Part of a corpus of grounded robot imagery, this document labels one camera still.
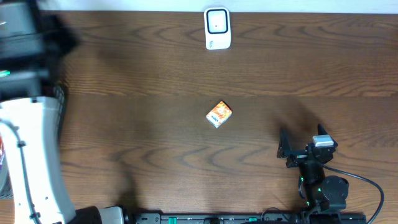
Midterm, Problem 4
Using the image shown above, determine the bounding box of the small orange box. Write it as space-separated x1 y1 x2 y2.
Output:
206 101 233 128

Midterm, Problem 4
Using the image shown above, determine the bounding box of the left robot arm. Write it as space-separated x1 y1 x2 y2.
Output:
1 1 131 223

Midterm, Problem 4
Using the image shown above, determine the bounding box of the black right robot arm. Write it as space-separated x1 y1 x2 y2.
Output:
277 124 349 223

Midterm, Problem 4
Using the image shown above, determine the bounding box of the white barcode scanner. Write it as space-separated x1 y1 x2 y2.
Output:
203 7 232 50

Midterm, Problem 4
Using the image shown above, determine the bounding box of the grey plastic mesh basket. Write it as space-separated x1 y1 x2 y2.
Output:
1 85 68 200

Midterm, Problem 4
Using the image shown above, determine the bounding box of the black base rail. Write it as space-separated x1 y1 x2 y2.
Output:
134 212 367 224

